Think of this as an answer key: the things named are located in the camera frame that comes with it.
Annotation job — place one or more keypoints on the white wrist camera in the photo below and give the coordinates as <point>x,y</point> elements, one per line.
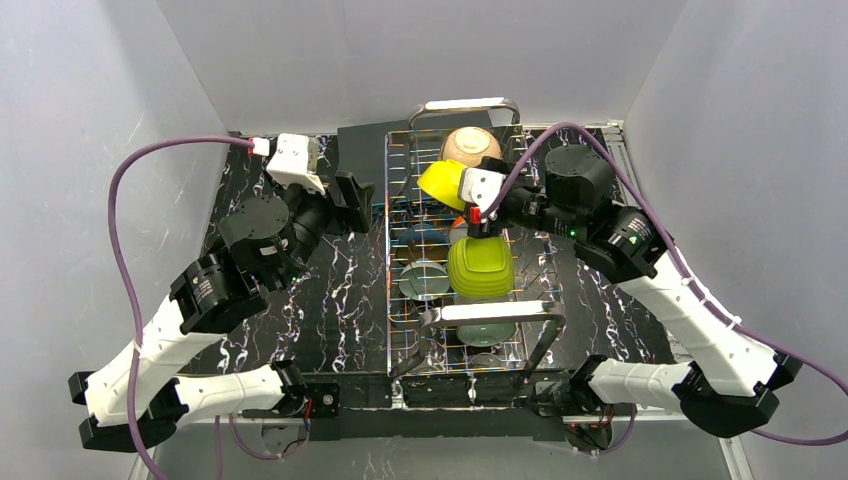
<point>293,161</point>
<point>480,188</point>

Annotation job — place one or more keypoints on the light green bowl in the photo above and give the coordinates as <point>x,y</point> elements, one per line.
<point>486,335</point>

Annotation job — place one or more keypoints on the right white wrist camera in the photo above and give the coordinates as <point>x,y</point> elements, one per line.
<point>480,188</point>

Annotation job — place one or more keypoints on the pale white ribbed bowl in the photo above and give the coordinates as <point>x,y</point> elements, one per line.
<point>465,300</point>

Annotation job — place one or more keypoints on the yellow rimmed bowl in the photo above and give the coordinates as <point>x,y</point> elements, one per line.
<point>441,181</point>

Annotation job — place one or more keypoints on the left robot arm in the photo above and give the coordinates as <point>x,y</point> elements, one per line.
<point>264,245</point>

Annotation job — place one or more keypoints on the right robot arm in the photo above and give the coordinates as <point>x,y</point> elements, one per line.
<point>729,384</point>

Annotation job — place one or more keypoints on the dark grey network switch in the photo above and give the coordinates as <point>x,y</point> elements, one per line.
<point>361,148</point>

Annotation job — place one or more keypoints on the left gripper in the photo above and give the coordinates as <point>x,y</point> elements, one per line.
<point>341,201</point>

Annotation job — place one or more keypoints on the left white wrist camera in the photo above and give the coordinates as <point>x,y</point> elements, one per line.
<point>293,161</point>

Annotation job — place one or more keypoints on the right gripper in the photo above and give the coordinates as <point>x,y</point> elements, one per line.
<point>499,204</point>

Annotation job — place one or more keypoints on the lime green square bowl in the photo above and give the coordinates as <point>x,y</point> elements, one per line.
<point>481,268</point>

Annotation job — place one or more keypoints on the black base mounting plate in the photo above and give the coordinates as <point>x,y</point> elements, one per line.
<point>458,405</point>

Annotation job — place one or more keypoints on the beige cream bowl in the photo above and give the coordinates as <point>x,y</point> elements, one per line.
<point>469,145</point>

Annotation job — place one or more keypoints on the steel wire dish rack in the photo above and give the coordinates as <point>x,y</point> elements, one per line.
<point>422,338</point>

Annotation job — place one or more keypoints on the teal speckled bowl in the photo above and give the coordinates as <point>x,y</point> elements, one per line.
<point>424,280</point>

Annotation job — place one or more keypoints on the dark blue gold bowl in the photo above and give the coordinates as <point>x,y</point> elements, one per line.
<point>419,242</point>

